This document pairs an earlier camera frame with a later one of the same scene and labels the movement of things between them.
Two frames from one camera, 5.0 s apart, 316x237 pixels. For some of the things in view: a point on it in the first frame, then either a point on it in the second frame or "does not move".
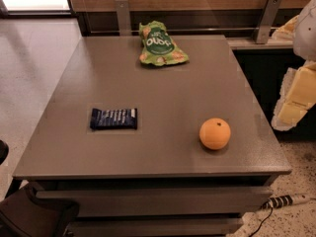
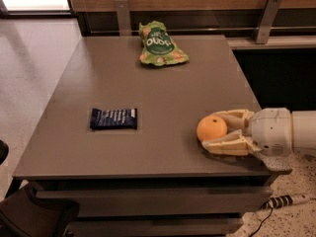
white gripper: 306,34 -> 272,130
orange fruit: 214,133 does not move
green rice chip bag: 158,46 does not move
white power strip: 283,200 does not move
